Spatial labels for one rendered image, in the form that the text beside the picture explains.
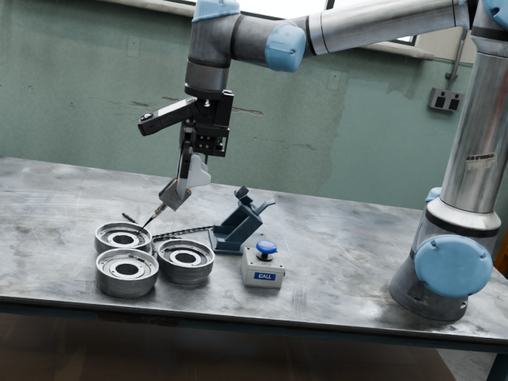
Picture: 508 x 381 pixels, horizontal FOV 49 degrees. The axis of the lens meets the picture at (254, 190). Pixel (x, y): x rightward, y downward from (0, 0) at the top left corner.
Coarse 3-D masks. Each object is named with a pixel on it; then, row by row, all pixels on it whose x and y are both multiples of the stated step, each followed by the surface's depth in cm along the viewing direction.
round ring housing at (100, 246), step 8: (104, 224) 107; (112, 224) 109; (120, 224) 110; (128, 224) 110; (136, 224) 110; (96, 232) 104; (104, 232) 107; (144, 232) 109; (96, 240) 102; (112, 240) 104; (120, 240) 108; (128, 240) 108; (136, 240) 106; (96, 248) 103; (104, 248) 101; (112, 248) 100; (120, 248) 100; (128, 248) 101; (136, 248) 102; (144, 248) 103
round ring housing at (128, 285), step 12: (108, 252) 98; (120, 252) 100; (132, 252) 101; (144, 252) 100; (96, 264) 94; (120, 264) 97; (132, 264) 98; (156, 264) 97; (96, 276) 94; (108, 276) 91; (120, 276) 94; (132, 276) 94; (156, 276) 96; (108, 288) 92; (120, 288) 92; (132, 288) 92; (144, 288) 93
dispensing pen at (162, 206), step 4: (172, 180) 106; (168, 184) 106; (164, 188) 106; (188, 188) 107; (160, 192) 107; (160, 204) 107; (164, 204) 106; (160, 208) 106; (164, 208) 107; (156, 212) 107; (160, 212) 107; (152, 216) 107; (156, 216) 107; (148, 220) 107
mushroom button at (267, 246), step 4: (260, 240) 106; (264, 240) 106; (256, 244) 105; (260, 244) 104; (264, 244) 104; (268, 244) 105; (272, 244) 105; (256, 248) 105; (260, 248) 104; (264, 248) 103; (268, 248) 104; (272, 248) 104; (276, 248) 105; (264, 252) 103; (268, 252) 103; (272, 252) 104; (264, 256) 105
